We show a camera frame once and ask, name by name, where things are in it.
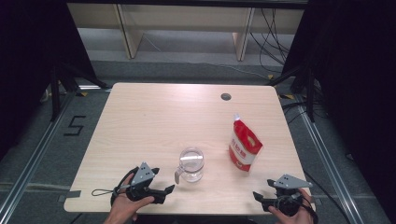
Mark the grey tape strip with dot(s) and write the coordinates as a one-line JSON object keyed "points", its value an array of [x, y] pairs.
{"points": [[73, 194]]}

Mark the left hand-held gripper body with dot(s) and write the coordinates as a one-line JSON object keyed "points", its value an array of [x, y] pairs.
{"points": [[143, 175]]}

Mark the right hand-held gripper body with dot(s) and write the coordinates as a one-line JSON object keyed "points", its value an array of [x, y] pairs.
{"points": [[288, 200]]}

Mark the person's right hand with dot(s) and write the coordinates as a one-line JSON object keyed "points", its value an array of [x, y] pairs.
{"points": [[299, 219]]}

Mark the black metal stand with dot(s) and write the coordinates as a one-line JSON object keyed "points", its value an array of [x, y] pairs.
{"points": [[56, 93], [309, 93]]}

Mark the person's left hand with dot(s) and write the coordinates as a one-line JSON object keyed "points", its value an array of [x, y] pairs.
{"points": [[124, 206]]}

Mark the red and white pouch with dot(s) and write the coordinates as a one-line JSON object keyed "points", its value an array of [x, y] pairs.
{"points": [[244, 149]]}

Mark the black curtain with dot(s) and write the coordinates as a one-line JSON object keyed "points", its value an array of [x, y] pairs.
{"points": [[358, 93], [28, 62]]}

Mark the yellow and black tape piece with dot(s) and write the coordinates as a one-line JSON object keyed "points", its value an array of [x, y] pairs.
{"points": [[82, 94], [288, 96], [270, 76]]}

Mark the aluminium floor rail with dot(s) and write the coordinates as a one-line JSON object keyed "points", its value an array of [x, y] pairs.
{"points": [[327, 161], [37, 152]]}

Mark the light wooden shelf unit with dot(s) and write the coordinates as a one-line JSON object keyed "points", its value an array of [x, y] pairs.
{"points": [[186, 18]]}

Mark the clear glass jar with lid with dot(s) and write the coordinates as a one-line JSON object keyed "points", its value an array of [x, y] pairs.
{"points": [[191, 168]]}

